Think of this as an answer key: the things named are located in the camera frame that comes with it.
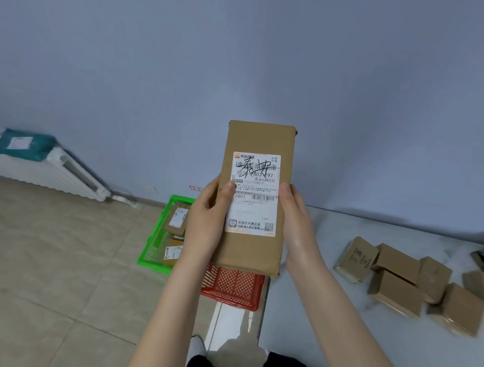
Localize grey skirting board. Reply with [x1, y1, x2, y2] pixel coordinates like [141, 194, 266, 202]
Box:
[134, 195, 169, 209]

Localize yellow-taped cardboard box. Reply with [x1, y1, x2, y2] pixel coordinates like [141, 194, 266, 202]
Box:
[163, 244, 185, 266]

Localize person's black trousers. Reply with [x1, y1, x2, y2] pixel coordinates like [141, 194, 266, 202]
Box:
[187, 349, 307, 367]

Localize dark table side panel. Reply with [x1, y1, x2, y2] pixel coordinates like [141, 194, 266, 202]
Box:
[258, 278, 271, 341]

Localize white radiator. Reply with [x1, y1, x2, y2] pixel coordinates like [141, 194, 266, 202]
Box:
[0, 145, 112, 203]

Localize pile of brown cardboard boxes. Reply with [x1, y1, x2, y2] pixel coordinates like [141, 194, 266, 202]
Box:
[332, 236, 484, 338]

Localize teal plastic parcel bag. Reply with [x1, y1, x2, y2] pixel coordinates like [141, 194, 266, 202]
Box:
[0, 128, 58, 163]

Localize red plastic basket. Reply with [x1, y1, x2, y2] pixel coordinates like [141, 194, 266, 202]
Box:
[200, 264, 266, 312]

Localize long narrow cardboard box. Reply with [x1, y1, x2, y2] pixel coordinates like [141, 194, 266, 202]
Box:
[210, 120, 299, 279]

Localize person's left forearm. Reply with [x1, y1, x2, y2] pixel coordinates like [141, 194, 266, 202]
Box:
[128, 257, 217, 367]

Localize person's left hand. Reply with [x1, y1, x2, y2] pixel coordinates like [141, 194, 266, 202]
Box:
[180, 173, 237, 266]

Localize person's white left shoe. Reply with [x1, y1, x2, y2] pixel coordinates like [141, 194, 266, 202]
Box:
[187, 335, 207, 367]

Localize green plastic basket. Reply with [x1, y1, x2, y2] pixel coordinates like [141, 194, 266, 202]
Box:
[137, 195, 197, 276]

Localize person's right hand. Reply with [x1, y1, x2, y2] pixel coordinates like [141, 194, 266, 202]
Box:
[279, 183, 326, 270]

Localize person's right forearm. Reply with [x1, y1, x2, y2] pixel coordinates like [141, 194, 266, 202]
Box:
[286, 261, 394, 367]

